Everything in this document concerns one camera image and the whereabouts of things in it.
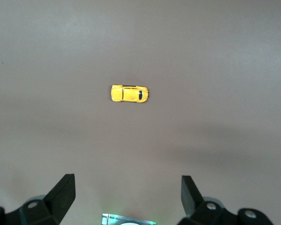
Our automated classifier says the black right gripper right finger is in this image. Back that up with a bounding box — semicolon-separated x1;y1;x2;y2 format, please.
177;175;274;225

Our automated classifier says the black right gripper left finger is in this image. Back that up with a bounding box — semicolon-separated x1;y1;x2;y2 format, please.
0;173;76;225

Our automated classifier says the yellow beetle toy car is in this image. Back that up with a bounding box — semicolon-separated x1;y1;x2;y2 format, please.
110;84;152;103

